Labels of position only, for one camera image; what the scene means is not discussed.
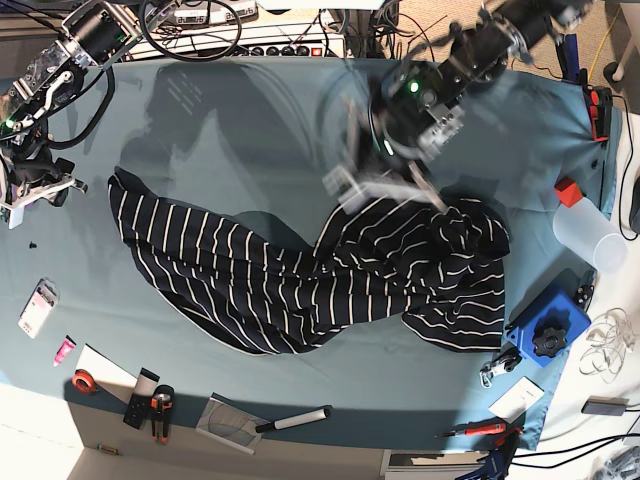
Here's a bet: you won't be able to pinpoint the teal table cloth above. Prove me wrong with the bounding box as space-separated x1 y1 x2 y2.
0 58 623 454

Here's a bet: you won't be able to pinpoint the navy white striped t-shirt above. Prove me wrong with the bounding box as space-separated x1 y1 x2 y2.
108 170 510 355

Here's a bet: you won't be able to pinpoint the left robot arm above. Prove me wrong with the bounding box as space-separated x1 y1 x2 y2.
324 1 592 213

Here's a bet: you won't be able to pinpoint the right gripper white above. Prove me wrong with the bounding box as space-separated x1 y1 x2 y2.
1 158 88 229

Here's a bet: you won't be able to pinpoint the red black screwdriver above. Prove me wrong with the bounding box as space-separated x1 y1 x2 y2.
440 422 507 438

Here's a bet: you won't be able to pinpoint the blue box with knob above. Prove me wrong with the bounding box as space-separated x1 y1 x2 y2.
506 284 591 368

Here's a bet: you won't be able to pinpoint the silver carabiner pulley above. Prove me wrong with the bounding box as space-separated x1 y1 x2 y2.
479 347 522 388

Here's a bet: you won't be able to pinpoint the white packaged card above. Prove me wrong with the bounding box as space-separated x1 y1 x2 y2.
18 278 59 339

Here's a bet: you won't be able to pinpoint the red black clamp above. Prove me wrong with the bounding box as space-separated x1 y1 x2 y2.
582 85 613 142

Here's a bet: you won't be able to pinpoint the grey flat device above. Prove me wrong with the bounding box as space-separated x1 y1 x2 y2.
581 398 628 416

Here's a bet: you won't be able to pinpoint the white cable ties bundle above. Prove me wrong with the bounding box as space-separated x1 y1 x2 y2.
579 307 639 384

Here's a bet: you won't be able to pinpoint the white paper sheet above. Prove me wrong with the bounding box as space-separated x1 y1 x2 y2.
76 344 137 389

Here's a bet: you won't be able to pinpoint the orange tape roll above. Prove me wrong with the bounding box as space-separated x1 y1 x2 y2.
71 369 97 395

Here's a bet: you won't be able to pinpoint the black perforated plate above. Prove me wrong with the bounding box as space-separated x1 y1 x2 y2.
123 368 159 430

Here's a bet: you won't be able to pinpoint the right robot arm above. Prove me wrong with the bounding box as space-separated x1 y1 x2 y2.
1 1 141 229

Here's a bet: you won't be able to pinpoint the white small booklet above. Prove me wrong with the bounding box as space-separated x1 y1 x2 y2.
489 377 544 423

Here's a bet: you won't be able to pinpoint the orange black pliers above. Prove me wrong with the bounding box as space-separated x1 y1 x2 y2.
150 385 174 444

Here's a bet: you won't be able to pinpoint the pink tube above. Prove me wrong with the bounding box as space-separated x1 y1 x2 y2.
53 336 76 367

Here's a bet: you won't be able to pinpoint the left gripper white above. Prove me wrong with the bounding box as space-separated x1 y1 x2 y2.
322 94 451 216

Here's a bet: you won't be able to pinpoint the black power strip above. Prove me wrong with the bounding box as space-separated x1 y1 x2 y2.
227 43 342 58

